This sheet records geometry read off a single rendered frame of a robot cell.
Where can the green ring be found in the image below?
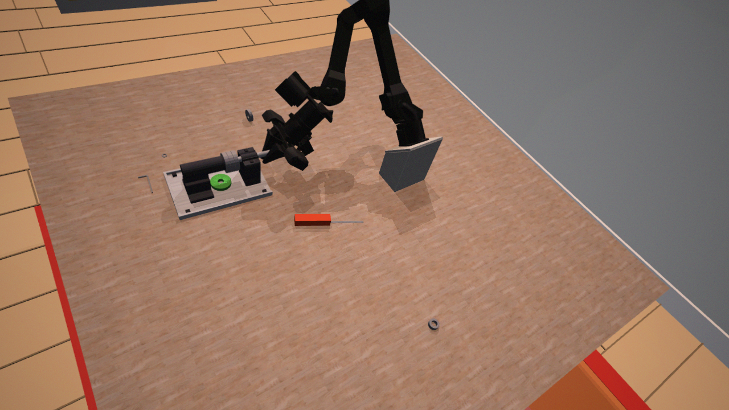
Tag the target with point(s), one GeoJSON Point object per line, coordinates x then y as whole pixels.
{"type": "Point", "coordinates": [214, 182]}

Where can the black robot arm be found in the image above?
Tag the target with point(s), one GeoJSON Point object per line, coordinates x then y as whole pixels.
{"type": "Point", "coordinates": [395, 100]}

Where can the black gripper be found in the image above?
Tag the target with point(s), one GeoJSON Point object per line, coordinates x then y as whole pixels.
{"type": "Point", "coordinates": [282, 138]}

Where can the red rectangular block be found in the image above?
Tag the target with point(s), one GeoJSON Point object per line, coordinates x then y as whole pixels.
{"type": "Point", "coordinates": [316, 220]}

